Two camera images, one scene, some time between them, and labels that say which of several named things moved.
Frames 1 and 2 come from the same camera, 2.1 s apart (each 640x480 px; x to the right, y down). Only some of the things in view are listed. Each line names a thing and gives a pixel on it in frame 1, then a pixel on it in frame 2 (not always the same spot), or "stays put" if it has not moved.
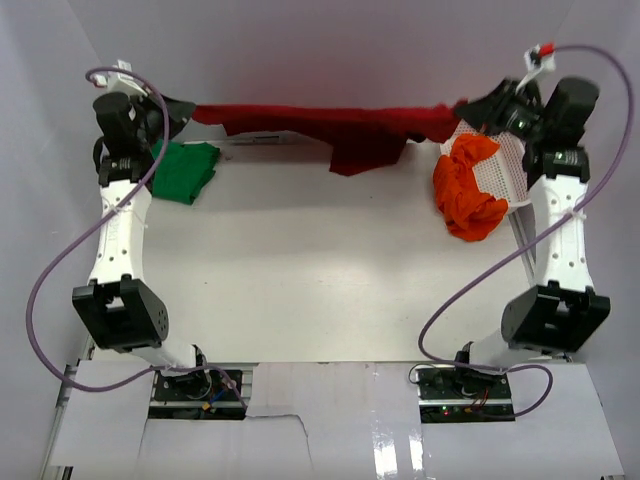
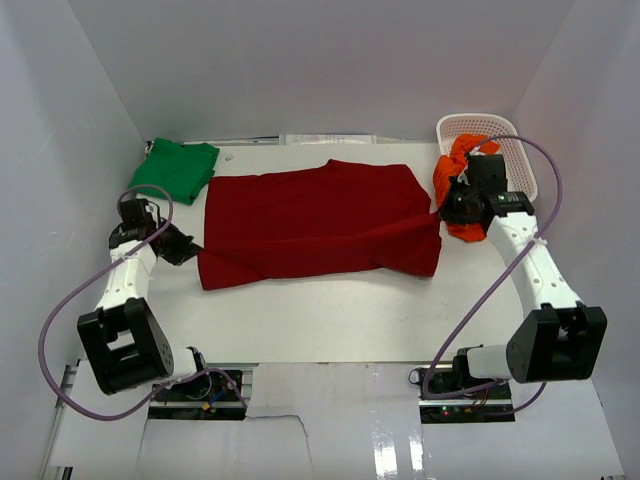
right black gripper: x=488 y=111 → x=447 y=212
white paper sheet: x=282 y=137 → x=328 y=139
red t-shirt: x=361 y=139 → x=333 y=214
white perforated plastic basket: x=501 y=171 stays put
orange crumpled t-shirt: x=469 y=210 stays put
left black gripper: x=179 y=113 → x=184 y=252
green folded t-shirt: x=182 y=170 stays put
